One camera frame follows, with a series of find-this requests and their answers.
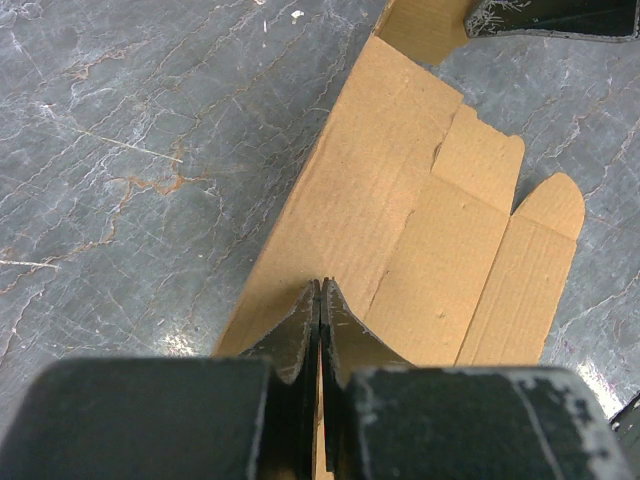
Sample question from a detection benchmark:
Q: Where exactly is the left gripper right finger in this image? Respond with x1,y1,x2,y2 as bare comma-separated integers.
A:
320,279,634,479

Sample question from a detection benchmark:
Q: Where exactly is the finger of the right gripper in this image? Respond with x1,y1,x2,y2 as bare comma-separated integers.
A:
464,0,639,43

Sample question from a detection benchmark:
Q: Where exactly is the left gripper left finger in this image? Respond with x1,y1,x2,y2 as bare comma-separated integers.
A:
1,282,320,479

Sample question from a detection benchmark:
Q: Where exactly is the brown cardboard box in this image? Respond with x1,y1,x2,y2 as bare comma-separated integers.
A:
217,1,585,479

